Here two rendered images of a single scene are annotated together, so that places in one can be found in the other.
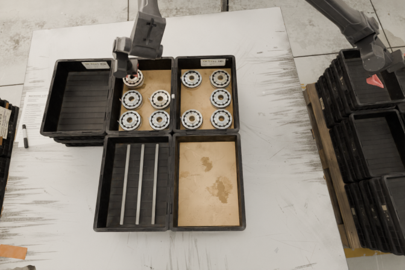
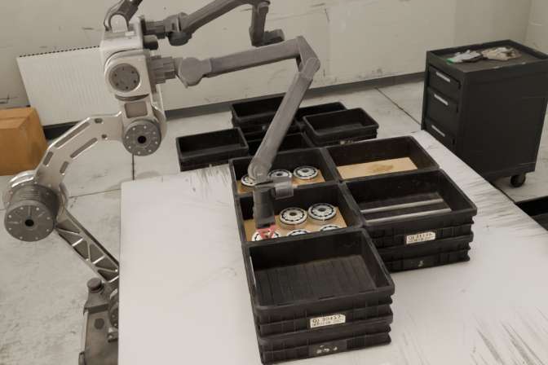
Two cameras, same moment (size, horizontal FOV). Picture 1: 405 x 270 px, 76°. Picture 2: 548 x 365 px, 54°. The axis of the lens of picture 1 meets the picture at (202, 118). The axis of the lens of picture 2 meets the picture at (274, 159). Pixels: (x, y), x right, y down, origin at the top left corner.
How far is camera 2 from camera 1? 2.01 m
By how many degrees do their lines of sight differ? 67
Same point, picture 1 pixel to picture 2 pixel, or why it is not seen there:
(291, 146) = not seen: hidden behind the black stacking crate
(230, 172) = (360, 166)
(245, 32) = (160, 202)
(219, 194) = (386, 169)
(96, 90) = (290, 287)
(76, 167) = (417, 322)
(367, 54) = (278, 32)
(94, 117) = (338, 277)
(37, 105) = not seen: outside the picture
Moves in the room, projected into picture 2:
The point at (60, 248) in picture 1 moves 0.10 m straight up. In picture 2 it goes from (531, 306) to (536, 282)
